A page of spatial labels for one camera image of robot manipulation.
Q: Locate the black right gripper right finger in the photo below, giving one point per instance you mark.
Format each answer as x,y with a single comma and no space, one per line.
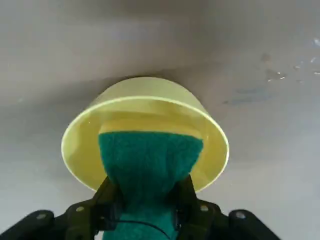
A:
200,220

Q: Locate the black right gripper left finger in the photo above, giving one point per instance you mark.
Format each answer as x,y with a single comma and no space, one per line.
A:
82,217

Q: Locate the green and yellow sponge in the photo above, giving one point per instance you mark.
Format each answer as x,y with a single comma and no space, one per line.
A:
150,162

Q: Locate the yellow bowl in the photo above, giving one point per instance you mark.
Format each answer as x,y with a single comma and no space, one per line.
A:
82,150

